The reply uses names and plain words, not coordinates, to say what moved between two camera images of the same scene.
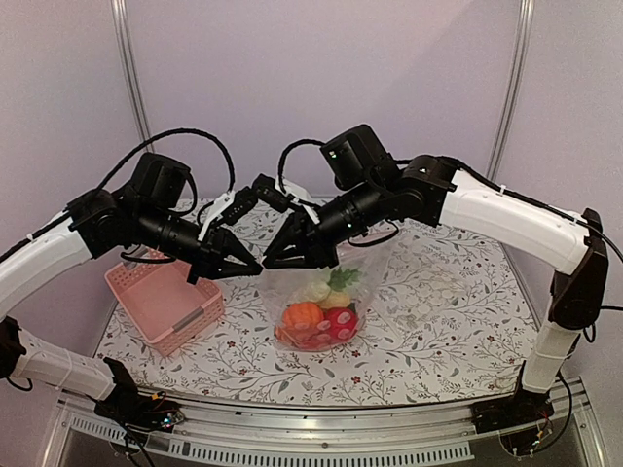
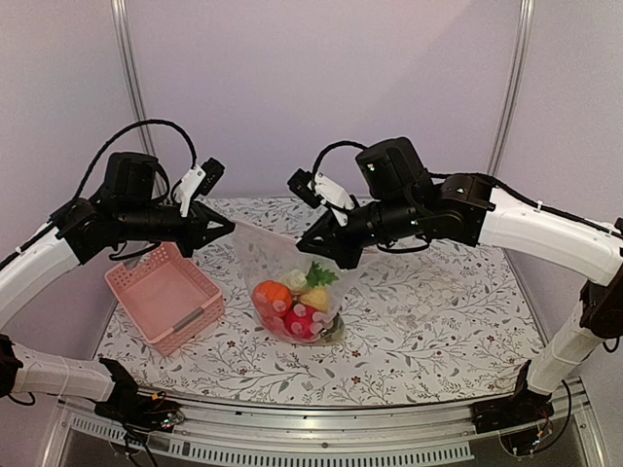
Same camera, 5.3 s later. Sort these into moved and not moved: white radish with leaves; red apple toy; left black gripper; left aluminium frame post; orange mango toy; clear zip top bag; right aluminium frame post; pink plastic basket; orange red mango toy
Moved: orange red mango toy; orange mango toy; left black gripper; red apple toy; white radish with leaves; clear zip top bag
Not moved: pink plastic basket; right aluminium frame post; left aluminium frame post
